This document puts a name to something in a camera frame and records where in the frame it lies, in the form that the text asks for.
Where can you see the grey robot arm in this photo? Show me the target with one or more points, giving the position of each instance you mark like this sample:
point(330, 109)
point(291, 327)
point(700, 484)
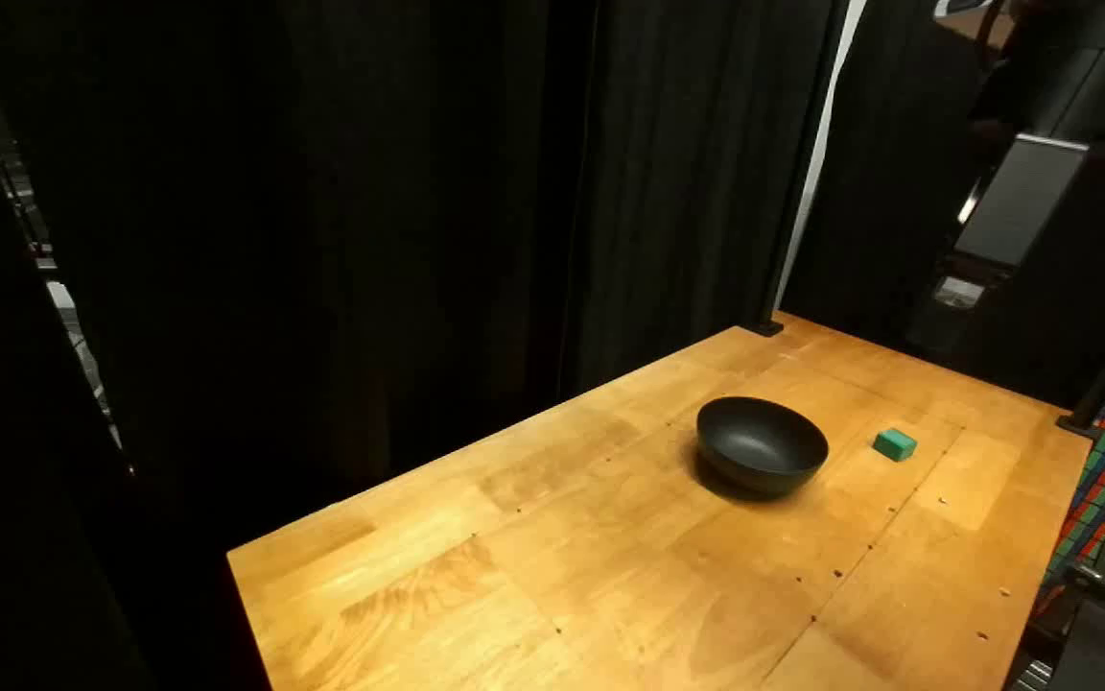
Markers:
point(1036, 126)

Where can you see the black bowl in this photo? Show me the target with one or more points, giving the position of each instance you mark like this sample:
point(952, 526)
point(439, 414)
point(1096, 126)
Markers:
point(757, 447)

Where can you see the black curtain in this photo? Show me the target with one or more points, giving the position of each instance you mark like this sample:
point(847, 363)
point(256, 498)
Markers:
point(329, 241)

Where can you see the green block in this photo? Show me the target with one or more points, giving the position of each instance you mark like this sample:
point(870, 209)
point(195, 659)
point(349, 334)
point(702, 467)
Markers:
point(897, 443)

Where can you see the white vertical pole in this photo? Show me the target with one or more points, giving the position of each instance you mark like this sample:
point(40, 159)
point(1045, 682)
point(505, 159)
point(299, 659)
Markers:
point(816, 153)

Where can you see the black device with red part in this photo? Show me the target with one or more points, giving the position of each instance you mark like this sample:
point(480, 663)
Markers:
point(1066, 638)

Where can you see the black metal frame pole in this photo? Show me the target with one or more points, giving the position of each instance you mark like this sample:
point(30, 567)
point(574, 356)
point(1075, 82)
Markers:
point(40, 242)

